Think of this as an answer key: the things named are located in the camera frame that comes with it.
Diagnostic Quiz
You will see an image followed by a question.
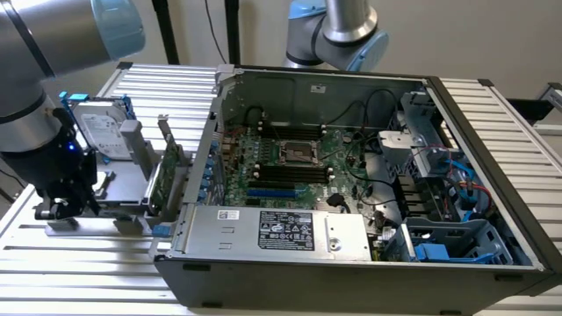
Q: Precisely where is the green RAM stick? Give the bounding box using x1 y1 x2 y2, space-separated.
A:
48 218 81 230

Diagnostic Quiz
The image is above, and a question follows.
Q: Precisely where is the black stand pole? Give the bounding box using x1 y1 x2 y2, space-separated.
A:
149 0 182 65
222 0 243 65

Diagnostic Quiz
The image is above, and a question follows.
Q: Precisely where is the aluminium frame rail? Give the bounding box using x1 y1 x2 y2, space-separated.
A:
531 83 562 133

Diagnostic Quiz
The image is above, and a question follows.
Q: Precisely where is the black open PC case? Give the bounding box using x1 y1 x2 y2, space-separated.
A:
149 64 562 313

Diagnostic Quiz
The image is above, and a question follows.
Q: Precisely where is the red data wire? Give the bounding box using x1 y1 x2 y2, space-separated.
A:
455 179 494 220

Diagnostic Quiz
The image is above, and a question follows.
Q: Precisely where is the hard disk in blue carrier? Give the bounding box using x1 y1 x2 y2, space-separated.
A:
57 92 135 163

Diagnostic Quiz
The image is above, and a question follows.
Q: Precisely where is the grey parts rack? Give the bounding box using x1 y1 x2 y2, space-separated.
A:
45 120 196 238

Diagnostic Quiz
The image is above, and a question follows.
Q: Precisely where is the black power wire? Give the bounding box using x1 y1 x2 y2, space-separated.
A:
340 88 402 132

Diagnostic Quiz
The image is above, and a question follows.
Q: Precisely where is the silver power supply unit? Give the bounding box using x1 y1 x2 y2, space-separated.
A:
171 205 375 263

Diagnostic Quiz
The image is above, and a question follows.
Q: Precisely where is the green motherboard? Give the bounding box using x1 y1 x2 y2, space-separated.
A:
219 126 379 218

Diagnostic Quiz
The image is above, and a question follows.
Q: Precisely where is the blue disk caddy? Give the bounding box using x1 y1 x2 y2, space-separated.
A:
412 242 451 263

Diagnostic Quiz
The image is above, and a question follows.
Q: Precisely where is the black RAM slot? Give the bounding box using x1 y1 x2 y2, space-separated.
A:
252 172 331 179
252 176 331 184
252 163 331 171
259 135 327 141
259 126 327 132
259 129 327 135
259 132 327 138
252 168 331 175

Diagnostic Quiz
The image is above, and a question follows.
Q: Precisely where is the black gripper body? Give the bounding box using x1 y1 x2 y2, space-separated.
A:
1 144 99 199

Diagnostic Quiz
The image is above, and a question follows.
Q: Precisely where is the blue data wire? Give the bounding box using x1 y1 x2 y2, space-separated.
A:
443 157 478 222

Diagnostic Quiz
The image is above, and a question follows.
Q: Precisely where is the metal CPU socket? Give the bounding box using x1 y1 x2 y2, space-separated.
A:
274 139 320 166

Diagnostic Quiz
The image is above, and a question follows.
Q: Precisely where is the thin black hanging cable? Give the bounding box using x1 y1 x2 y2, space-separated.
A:
204 0 230 64

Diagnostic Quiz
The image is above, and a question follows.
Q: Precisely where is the grey metal disk bay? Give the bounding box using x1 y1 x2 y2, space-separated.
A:
386 216 515 265

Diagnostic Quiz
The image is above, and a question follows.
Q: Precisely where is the green graphics card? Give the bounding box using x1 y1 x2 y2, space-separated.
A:
145 113 184 217

